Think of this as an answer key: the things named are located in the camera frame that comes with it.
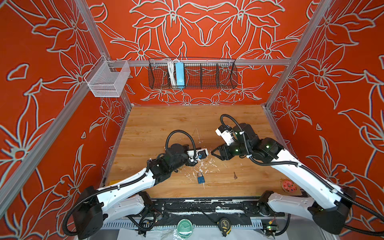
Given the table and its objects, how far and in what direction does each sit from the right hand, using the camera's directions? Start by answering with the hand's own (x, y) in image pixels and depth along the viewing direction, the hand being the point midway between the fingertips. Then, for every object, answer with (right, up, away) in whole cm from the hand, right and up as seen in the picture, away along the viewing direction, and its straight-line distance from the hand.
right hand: (212, 151), depth 69 cm
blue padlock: (-5, -19, +13) cm, 23 cm away
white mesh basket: (-64, +41, +25) cm, 80 cm away
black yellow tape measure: (+5, -34, -2) cm, 34 cm away
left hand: (-6, +2, +5) cm, 8 cm away
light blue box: (-17, +42, +21) cm, 50 cm away
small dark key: (+15, -18, +15) cm, 28 cm away
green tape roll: (-13, -35, -1) cm, 38 cm away
